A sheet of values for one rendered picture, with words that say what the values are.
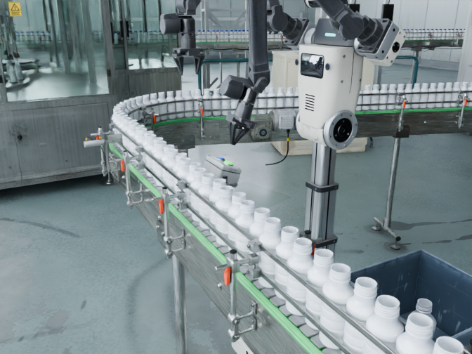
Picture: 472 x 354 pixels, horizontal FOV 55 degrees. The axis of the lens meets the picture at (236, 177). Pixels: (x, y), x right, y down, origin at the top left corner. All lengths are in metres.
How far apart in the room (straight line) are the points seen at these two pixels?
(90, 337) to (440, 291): 1.82
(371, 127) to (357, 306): 2.46
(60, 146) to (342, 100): 3.18
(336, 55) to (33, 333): 2.09
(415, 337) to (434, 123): 2.77
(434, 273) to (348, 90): 0.73
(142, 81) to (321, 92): 4.94
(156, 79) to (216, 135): 3.75
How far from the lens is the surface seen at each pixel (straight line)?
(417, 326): 0.77
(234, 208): 1.18
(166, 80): 6.64
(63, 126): 4.44
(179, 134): 2.86
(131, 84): 6.49
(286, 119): 2.82
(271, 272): 1.07
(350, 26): 1.55
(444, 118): 3.49
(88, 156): 4.54
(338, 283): 0.87
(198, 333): 2.57
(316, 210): 1.94
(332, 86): 1.73
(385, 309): 0.80
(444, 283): 1.45
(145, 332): 2.62
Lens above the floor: 1.61
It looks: 20 degrees down
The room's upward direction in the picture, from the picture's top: straight up
